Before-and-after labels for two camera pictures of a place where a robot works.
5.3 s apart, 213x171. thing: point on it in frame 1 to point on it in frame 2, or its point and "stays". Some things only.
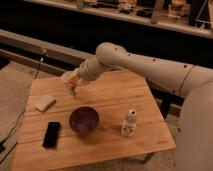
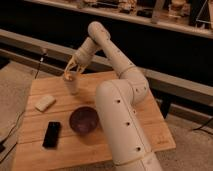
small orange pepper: x=73 y=82 to x=69 y=77
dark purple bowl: x=84 y=120 stays
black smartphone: x=51 y=137 stays
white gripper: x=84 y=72 to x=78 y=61
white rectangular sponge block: x=45 y=103 stays
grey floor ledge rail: x=39 y=53 stays
